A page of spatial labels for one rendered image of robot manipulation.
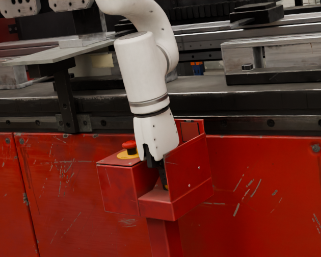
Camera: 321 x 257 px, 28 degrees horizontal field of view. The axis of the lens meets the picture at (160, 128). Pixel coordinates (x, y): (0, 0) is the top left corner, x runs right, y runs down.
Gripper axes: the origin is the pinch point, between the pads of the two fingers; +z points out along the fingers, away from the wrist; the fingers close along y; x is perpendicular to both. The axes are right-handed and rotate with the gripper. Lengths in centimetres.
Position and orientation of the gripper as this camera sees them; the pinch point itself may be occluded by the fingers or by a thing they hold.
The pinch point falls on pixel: (167, 175)
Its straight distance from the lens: 140.1
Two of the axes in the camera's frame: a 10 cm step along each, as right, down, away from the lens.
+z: 2.3, 9.2, 3.1
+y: -5.2, 3.8, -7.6
